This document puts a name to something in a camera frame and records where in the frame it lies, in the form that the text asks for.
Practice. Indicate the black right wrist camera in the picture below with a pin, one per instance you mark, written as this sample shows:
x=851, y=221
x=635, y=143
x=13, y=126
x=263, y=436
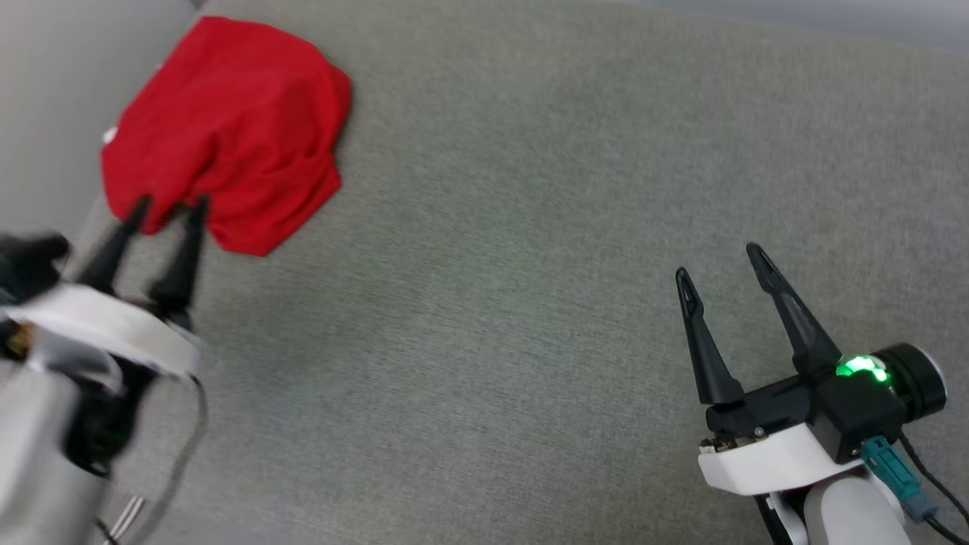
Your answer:
x=863, y=416

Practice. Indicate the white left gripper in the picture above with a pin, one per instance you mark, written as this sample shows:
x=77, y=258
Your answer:
x=113, y=322

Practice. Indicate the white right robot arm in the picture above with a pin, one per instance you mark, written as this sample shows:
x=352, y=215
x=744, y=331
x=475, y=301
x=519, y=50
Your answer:
x=848, y=515

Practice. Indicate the grey fabric sofa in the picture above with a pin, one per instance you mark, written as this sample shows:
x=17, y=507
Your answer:
x=492, y=265

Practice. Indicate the red and white basketball jersey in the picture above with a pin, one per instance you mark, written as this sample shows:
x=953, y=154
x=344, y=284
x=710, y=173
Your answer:
x=235, y=129

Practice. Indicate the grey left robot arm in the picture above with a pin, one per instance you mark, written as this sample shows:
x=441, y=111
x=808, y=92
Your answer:
x=38, y=454

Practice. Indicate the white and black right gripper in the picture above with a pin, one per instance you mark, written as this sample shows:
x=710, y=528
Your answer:
x=764, y=454

